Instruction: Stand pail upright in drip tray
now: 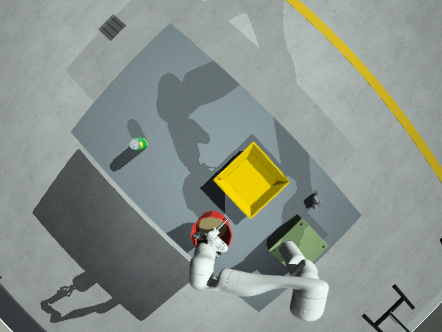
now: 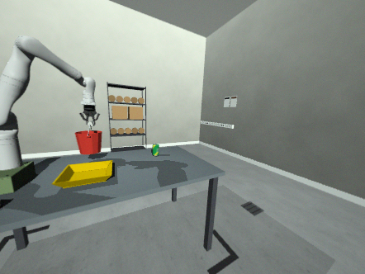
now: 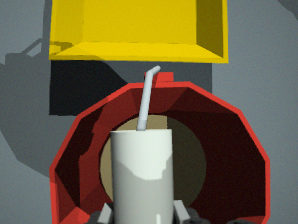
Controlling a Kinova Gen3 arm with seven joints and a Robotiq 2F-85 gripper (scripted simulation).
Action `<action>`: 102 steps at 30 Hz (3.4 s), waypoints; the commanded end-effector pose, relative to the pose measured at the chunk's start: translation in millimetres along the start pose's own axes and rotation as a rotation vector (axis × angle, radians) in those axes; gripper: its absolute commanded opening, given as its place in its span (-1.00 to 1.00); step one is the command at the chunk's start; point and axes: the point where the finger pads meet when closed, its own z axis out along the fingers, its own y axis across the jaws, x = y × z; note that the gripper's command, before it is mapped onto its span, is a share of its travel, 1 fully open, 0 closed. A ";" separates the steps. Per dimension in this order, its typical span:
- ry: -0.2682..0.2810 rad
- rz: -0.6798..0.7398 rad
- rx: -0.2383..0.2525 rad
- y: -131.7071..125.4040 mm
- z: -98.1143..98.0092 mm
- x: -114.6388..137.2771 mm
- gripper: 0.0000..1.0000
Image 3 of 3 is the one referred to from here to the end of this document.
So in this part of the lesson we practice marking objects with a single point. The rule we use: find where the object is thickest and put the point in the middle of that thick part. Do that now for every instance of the yellow tray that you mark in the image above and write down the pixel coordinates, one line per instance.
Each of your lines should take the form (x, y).
(139, 30)

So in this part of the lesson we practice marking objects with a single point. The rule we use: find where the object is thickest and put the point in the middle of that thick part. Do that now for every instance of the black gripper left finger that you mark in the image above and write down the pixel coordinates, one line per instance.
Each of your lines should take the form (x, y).
(106, 216)

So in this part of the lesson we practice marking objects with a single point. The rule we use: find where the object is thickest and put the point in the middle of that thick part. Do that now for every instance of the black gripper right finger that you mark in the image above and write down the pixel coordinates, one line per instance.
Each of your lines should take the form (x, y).
(181, 216)

